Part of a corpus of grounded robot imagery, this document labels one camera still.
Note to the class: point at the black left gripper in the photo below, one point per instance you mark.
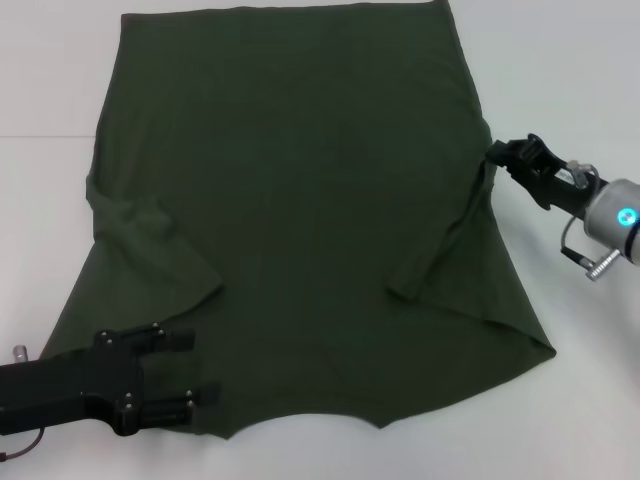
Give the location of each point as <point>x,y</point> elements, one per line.
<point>75,385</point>

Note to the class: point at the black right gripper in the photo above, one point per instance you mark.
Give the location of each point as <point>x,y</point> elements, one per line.
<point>565,192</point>

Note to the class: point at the dark green t-shirt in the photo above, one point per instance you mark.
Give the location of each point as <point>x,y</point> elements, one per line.
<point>300,200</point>

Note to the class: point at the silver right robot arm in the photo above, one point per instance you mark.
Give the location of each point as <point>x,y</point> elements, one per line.
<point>615,215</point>

